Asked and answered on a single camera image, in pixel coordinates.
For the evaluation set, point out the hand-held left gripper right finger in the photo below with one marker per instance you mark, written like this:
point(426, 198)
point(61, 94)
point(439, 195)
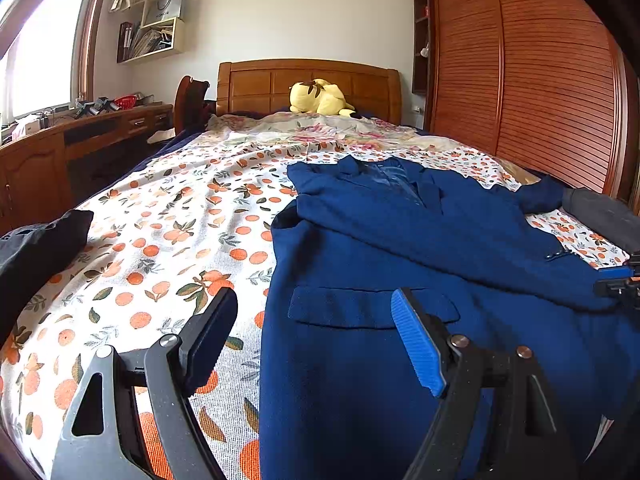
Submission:
point(417, 345)

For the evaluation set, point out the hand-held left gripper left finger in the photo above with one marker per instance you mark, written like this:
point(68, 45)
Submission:
point(214, 332)

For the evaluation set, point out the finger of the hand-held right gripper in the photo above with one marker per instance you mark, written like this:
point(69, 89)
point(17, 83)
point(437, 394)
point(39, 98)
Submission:
point(615, 272)
point(622, 291)

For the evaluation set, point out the blue suit jacket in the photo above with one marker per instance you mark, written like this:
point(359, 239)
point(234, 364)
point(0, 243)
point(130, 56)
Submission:
point(375, 240)

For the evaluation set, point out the grey cloth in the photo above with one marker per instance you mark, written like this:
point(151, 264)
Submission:
point(605, 215)

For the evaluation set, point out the orange-print bedsheet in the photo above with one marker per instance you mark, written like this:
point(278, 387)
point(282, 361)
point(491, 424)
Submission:
point(165, 240)

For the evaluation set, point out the black folded cloth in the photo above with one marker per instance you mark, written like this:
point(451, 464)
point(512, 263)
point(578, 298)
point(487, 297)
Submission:
point(35, 255)

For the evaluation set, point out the pink floral blanket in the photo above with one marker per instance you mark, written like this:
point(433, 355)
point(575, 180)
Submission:
point(320, 135)

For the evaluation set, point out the wooden louvred wardrobe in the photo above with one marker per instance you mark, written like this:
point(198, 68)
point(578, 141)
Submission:
point(525, 60)

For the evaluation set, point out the wooden chair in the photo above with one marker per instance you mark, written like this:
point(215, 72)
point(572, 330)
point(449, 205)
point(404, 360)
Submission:
point(190, 102)

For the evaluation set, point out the wooden desk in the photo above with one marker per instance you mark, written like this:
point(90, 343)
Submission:
point(35, 165)

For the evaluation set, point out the red basket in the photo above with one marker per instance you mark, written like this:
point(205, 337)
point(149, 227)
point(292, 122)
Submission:
point(126, 102)

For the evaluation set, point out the wooden headboard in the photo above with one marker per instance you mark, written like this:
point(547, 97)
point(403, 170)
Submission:
point(260, 85)

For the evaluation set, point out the yellow plush toy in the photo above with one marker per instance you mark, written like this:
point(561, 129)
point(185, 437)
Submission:
point(320, 97)

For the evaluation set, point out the open wooden shelf unit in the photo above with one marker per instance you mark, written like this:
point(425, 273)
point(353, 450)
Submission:
point(421, 40)

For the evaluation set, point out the row of books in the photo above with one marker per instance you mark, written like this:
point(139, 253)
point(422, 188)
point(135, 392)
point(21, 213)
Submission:
point(125, 40)

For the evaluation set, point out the white paper bag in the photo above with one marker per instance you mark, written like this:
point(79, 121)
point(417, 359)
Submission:
point(163, 9)

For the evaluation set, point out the window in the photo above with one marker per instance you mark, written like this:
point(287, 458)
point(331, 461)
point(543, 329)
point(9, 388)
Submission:
point(45, 40)

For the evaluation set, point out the white wall shelf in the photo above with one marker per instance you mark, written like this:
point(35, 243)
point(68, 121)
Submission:
point(175, 35)

